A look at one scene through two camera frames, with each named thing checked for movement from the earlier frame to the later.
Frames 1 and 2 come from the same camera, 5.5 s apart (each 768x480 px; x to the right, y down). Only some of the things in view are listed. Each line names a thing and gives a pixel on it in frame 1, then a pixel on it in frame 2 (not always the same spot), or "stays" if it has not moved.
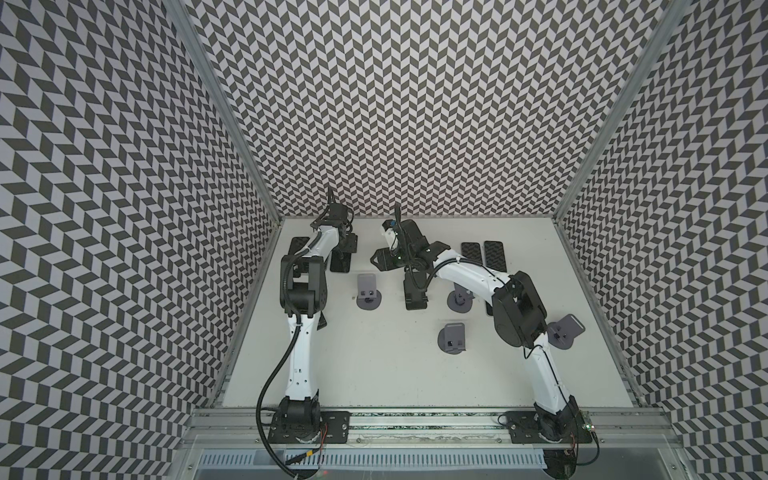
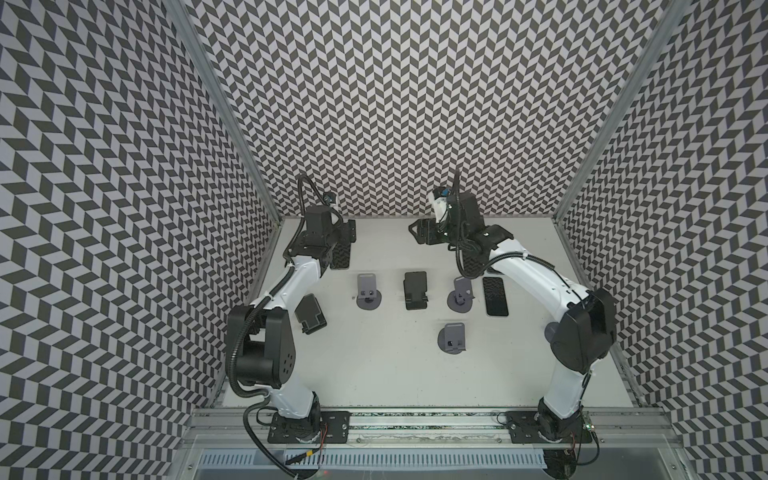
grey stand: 460,300 stays
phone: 340,262 stays
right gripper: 414,276 -> 429,231
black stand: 415,286 stays
